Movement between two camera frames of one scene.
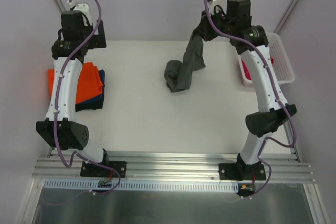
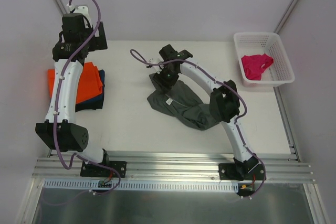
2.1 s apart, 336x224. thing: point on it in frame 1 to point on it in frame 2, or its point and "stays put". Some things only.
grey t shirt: (178, 74) to (179, 101)
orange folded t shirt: (90, 84) stays put
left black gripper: (98, 35) stays put
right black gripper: (203, 31) to (163, 80)
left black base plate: (92, 170) stays put
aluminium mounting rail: (185, 167) stays put
